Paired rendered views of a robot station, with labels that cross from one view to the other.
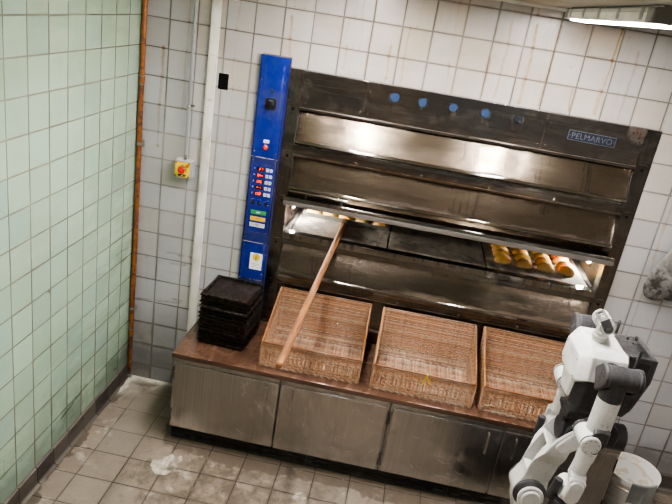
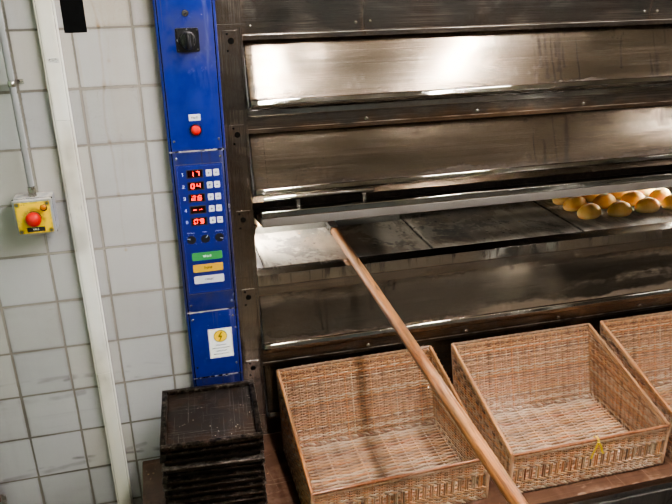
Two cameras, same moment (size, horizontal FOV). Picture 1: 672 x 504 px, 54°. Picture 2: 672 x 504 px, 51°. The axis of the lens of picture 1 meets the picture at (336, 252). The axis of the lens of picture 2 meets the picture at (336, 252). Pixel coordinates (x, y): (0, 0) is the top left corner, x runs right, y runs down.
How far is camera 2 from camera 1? 1.82 m
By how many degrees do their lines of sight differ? 17
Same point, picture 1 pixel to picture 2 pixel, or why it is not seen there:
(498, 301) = (612, 277)
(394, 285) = (460, 304)
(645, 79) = not seen: outside the picture
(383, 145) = (409, 72)
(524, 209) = (635, 124)
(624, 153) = not seen: outside the picture
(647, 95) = not seen: outside the picture
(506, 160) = (604, 50)
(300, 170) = (267, 156)
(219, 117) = (83, 92)
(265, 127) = (186, 90)
